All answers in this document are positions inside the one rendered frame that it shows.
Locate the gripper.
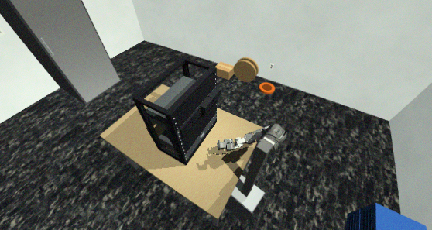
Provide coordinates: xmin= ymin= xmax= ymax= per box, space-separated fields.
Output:
xmin=217 ymin=139 xmax=242 ymax=151

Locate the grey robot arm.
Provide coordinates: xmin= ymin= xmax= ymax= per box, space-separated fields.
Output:
xmin=235 ymin=123 xmax=286 ymax=153

